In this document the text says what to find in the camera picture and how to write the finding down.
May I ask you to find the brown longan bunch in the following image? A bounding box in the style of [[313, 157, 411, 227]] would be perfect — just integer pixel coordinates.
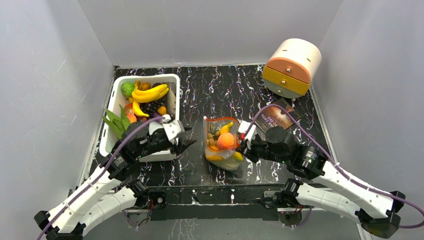
[[206, 123, 221, 148]]

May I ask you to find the red peach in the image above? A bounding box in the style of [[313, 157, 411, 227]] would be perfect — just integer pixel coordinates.
[[216, 132, 236, 151]]

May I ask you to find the orange bell pepper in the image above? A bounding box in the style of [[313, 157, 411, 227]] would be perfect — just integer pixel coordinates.
[[204, 154, 225, 162]]

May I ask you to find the clear zip top bag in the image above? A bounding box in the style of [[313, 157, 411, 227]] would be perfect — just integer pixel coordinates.
[[203, 116, 245, 172]]

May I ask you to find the single yellow banana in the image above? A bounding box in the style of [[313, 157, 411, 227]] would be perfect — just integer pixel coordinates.
[[220, 121, 234, 135]]

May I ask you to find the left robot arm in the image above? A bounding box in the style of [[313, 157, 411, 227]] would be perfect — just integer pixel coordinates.
[[34, 116, 196, 240]]

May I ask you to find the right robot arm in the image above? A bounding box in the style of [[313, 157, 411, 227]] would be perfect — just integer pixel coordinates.
[[236, 122, 405, 239]]

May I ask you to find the white food bin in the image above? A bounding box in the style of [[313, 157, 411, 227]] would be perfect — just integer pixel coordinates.
[[99, 73, 180, 157]]

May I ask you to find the brown fish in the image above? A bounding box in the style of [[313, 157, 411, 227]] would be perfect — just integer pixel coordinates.
[[166, 89, 177, 117]]

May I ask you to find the black grape bunch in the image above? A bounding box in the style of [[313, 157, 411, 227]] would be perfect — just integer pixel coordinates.
[[140, 98, 166, 115]]

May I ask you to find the small curved yellow banana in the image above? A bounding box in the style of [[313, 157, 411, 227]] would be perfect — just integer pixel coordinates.
[[132, 101, 150, 118]]

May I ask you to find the green leaf vegetable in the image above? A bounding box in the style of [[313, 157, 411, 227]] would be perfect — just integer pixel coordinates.
[[102, 105, 131, 140]]

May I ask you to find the yellow banana bunch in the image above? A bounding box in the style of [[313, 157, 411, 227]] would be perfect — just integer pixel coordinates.
[[131, 80, 169, 103]]

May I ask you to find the brown kiwi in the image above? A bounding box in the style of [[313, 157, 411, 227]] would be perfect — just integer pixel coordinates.
[[137, 82, 152, 91]]

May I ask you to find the green lime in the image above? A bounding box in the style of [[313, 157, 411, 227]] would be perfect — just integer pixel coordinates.
[[120, 82, 135, 98]]

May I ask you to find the round drawer cabinet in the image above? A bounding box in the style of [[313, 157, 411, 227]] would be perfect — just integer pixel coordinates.
[[262, 38, 322, 99]]

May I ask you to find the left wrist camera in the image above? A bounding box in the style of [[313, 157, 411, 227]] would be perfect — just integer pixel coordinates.
[[162, 114, 185, 145]]

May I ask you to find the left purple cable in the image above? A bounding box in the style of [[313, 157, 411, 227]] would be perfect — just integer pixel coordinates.
[[35, 115, 165, 240]]

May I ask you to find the purple cable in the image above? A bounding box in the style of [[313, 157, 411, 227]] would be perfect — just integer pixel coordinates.
[[35, 115, 165, 240], [243, 103, 424, 229]]

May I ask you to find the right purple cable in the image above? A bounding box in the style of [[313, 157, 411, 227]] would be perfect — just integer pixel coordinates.
[[243, 103, 424, 229]]

